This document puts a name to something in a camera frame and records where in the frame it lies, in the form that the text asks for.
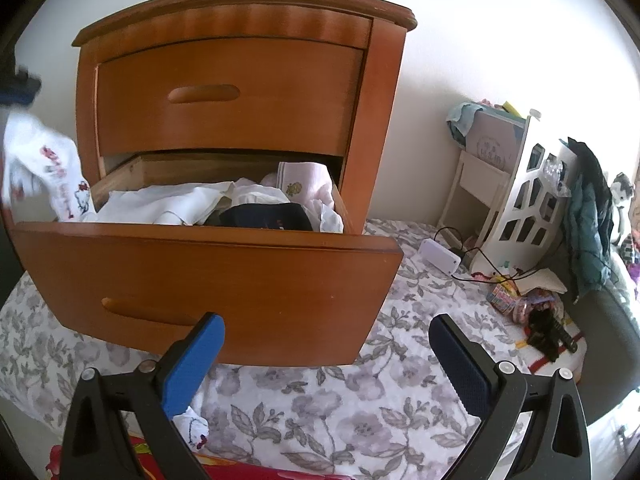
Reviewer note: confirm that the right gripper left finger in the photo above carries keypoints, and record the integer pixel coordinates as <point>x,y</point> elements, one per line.
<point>96,442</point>

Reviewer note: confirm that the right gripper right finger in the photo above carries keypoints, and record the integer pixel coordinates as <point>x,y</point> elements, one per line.
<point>555,445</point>

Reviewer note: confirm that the white hello kitty sock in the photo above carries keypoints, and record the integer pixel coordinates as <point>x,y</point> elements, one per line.
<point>38,159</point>

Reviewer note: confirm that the white garment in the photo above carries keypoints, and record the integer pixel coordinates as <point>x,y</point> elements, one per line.
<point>187,204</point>

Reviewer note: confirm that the navy embroidered sock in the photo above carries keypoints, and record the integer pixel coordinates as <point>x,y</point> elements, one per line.
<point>280,217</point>

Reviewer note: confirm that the wooden drawer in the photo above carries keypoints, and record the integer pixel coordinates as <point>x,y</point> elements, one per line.
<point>287,298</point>
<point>234,94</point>

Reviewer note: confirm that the red floral blanket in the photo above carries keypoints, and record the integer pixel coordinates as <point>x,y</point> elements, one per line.
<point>218,468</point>

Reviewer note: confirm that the colourful toy pile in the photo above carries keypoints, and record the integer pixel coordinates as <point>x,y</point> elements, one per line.
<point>519,299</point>

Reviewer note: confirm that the grey floral quilt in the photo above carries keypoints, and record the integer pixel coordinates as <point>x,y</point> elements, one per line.
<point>391,414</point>

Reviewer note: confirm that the teal jacket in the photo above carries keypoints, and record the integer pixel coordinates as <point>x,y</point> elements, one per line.
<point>588,222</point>

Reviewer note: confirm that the white power adapter box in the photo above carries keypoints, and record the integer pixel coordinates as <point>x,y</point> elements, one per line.
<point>441,257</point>

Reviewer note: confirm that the wooden nightstand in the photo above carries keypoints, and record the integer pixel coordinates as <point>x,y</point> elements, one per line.
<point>377,28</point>

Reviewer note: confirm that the pink pineapple sock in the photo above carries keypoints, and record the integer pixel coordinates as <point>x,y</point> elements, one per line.
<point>306,183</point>

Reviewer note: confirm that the small white bedside shelf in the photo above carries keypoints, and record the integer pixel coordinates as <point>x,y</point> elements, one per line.
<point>491,141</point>

